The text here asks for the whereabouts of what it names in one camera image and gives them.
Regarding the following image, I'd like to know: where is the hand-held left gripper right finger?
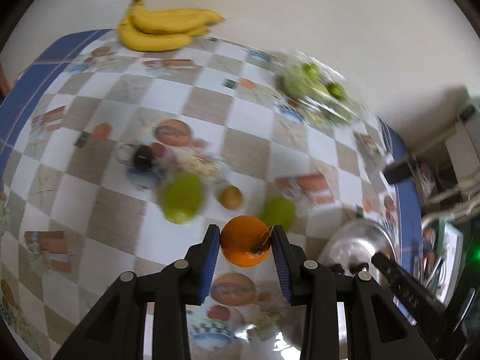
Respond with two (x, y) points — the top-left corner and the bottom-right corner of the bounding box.
(271, 224), (437, 360)

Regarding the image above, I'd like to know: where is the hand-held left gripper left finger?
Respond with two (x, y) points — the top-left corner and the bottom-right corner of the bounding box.
(52, 224), (221, 360)

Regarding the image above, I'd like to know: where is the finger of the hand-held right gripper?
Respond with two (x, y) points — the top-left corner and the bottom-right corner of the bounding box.
(370, 252), (449, 325)

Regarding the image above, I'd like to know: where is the orange with long stem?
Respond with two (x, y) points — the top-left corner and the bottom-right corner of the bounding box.
(220, 215), (272, 268)

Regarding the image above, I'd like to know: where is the elongated green fruit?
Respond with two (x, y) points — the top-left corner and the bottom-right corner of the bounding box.
(259, 196), (297, 235)

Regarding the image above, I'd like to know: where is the round steel plate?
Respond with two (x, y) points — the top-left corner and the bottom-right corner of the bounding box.
(318, 219), (398, 293)

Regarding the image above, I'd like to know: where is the brown longan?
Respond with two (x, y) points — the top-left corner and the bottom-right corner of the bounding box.
(218, 185), (243, 210)

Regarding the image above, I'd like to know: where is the round green fruit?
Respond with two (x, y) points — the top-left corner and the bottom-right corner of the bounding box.
(160, 173), (205, 226)

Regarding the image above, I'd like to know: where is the dark cherry without stem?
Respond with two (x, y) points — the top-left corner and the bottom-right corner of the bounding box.
(131, 144), (155, 171)

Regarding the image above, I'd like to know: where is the pile of small green fruits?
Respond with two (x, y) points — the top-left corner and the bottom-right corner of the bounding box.
(284, 62), (355, 126)

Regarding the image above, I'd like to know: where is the green white box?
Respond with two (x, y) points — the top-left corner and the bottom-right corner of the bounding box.
(437, 220), (466, 286)

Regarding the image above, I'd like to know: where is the black power adapter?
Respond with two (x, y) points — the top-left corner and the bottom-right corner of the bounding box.
(383, 155), (418, 185)

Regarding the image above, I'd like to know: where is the white chair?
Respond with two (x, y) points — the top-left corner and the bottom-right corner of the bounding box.
(420, 95), (480, 214)

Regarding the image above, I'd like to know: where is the clear plastic fruit box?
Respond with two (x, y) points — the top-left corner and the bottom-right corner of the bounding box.
(277, 50), (366, 130)

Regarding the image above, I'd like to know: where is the yellow banana bunch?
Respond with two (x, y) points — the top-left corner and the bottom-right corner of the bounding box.
(117, 0), (226, 52)

